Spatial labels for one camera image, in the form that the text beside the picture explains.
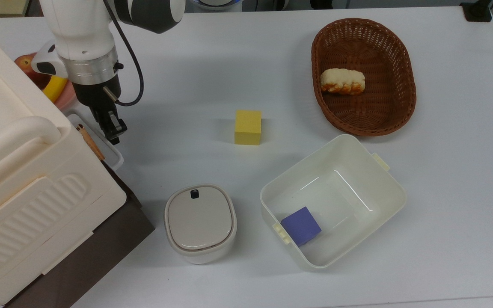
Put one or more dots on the purple cube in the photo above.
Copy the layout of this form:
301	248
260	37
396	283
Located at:
301	225

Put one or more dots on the black table clamp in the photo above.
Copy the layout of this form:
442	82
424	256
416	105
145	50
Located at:
476	10

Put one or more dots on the bread loaf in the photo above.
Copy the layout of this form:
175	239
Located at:
343	81

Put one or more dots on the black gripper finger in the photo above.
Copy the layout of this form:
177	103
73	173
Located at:
99	116
117	127

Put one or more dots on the red apple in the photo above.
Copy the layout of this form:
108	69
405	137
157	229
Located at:
26	66

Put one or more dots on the yellow foam block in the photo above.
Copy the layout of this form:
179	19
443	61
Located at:
248	127

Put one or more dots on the white plastic bin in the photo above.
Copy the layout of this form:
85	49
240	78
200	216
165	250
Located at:
357	205

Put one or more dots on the yellow banana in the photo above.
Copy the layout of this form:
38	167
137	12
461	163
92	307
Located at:
54	87

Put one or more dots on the brown wicker basket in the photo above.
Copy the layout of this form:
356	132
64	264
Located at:
370	107

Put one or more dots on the dark brown cabinet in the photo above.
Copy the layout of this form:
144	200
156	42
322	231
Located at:
101	256

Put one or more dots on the brown pencil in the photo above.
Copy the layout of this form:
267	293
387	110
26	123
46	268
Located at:
91	143

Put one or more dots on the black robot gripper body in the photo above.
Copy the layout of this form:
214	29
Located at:
96	95

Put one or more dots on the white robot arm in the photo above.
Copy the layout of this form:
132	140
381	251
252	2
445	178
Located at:
84	30

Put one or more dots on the small white lidded trash can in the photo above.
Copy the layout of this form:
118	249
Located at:
199	222

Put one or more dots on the pink plate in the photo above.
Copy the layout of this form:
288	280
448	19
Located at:
69	96

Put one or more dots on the large cream plastic storage box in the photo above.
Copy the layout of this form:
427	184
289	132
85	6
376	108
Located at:
24	188

